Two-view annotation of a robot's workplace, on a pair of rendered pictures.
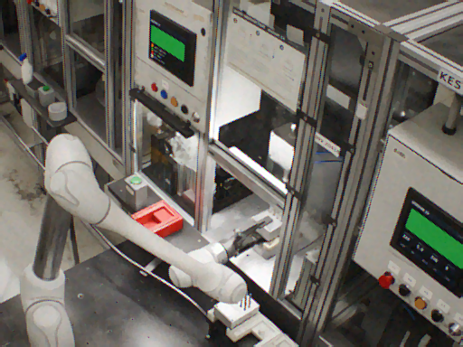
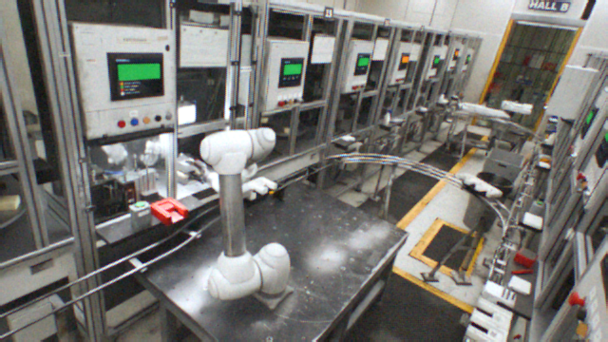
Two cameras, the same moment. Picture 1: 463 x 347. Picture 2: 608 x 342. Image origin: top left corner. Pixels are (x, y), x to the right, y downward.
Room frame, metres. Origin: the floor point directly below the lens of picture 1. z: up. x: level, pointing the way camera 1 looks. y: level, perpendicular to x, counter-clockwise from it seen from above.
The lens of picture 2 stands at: (1.43, 1.86, 1.99)
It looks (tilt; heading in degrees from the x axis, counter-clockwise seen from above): 25 degrees down; 258
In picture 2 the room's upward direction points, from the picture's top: 9 degrees clockwise
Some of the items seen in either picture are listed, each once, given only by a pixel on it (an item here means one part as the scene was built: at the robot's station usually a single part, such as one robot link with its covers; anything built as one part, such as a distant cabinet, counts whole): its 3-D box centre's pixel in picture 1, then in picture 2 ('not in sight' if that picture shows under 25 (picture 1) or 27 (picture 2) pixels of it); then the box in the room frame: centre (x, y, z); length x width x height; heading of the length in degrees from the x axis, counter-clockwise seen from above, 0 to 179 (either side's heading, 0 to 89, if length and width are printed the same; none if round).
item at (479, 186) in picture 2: not in sight; (477, 187); (-0.67, -0.44, 0.84); 0.37 x 0.14 x 0.10; 102
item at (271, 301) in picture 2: not in sight; (273, 285); (1.18, 0.55, 0.71); 0.22 x 0.18 x 0.06; 44
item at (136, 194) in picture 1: (137, 192); (140, 214); (1.85, 0.34, 0.97); 0.08 x 0.08 x 0.12; 44
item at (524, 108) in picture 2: not in sight; (509, 125); (-4.13, -4.07, 0.48); 0.84 x 0.58 x 0.97; 52
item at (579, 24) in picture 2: not in sight; (522, 79); (-5.00, -5.19, 1.31); 1.36 x 0.10 x 2.62; 134
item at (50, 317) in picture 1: (50, 331); (272, 266); (1.20, 0.57, 0.85); 0.18 x 0.16 x 0.22; 25
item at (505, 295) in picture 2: not in sight; (500, 293); (0.14, 0.83, 0.92); 0.13 x 0.10 x 0.09; 134
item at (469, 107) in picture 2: not in sight; (476, 130); (-2.93, -3.47, 0.48); 0.88 x 0.56 x 0.96; 152
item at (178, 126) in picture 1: (160, 108); (138, 133); (1.86, 0.25, 1.37); 0.36 x 0.04 x 0.04; 44
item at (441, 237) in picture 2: not in sight; (449, 245); (-0.86, -0.71, 0.01); 1.00 x 0.55 x 0.01; 44
